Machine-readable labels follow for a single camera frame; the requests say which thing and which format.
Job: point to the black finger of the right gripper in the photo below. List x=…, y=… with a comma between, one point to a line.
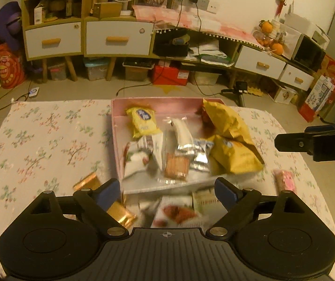
x=317, y=141

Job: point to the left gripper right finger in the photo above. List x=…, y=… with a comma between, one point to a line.
x=240, y=206

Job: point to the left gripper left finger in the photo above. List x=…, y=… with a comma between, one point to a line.
x=97, y=217

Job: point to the gold bar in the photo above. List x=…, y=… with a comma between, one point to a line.
x=108, y=196

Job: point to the pink nougat bar packet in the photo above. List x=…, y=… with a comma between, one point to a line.
x=284, y=180

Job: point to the white nut snack packet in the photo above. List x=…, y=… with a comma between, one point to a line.
x=178, y=212

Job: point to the white pecan snack packet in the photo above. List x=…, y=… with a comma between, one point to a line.
x=146, y=153

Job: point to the clear white wafer packet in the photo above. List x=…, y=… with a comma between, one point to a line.
x=196, y=150

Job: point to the yellow snack bag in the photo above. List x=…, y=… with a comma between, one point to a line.
x=234, y=156
x=227, y=122

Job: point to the small yellow blue packet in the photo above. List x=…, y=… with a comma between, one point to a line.
x=143, y=121

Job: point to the floral tablecloth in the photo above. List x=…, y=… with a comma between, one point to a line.
x=53, y=145

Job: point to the pink silver cardboard box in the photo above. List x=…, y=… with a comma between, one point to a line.
x=176, y=176

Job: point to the white drawer cabinet right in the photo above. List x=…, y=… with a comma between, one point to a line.
x=260, y=62

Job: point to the white drawer cabinet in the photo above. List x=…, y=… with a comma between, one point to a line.
x=260, y=62
x=91, y=28

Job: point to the oranges on stand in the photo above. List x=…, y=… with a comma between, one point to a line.
x=270, y=35

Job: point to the red storage box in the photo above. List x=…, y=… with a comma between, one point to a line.
x=169, y=76

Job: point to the orange cartoon bag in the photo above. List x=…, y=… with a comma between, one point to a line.
x=12, y=72

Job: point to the white drawer cabinet left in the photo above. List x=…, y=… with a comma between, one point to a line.
x=91, y=28

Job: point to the purple hat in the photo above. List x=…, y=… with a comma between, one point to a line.
x=10, y=25

